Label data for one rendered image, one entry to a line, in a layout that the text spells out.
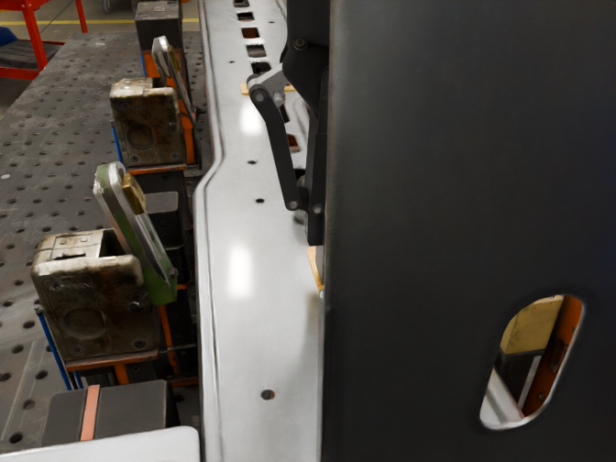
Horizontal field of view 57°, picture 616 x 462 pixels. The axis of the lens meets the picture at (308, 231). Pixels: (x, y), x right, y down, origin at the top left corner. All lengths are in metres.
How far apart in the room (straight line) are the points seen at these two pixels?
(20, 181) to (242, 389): 1.00
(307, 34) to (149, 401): 0.29
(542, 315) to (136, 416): 0.31
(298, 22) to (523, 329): 0.26
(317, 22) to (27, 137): 1.26
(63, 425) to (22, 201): 0.86
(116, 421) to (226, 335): 0.10
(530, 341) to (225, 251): 0.28
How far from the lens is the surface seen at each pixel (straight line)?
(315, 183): 0.40
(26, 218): 1.23
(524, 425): 0.18
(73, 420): 0.47
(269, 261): 0.53
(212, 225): 0.58
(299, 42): 0.36
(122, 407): 0.47
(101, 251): 0.51
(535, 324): 0.45
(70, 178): 1.33
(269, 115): 0.37
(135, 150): 0.83
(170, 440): 0.42
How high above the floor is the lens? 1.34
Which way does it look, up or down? 37 degrees down
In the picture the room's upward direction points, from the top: straight up
